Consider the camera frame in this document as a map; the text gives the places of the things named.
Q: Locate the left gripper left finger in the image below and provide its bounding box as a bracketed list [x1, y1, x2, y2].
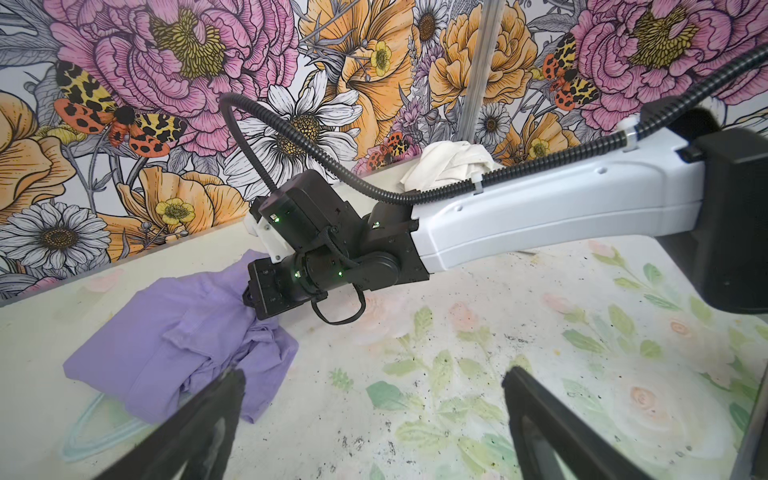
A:
[98, 369, 246, 479]

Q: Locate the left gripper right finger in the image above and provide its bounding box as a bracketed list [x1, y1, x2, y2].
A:
[502, 367, 648, 480]

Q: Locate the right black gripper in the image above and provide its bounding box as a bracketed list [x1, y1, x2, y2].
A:
[243, 170, 364, 321]

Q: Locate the purple cloth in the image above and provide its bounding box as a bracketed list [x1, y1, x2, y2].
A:
[63, 250, 298, 423]

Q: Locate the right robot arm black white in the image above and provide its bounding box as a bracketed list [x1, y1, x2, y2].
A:
[242, 110, 767, 320]

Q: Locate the white cloth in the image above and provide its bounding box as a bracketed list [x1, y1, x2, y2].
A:
[400, 141, 502, 191]

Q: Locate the right aluminium corner post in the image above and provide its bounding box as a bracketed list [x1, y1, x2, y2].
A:
[454, 1, 505, 142]

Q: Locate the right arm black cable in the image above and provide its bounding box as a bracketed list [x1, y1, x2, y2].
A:
[217, 38, 768, 208]

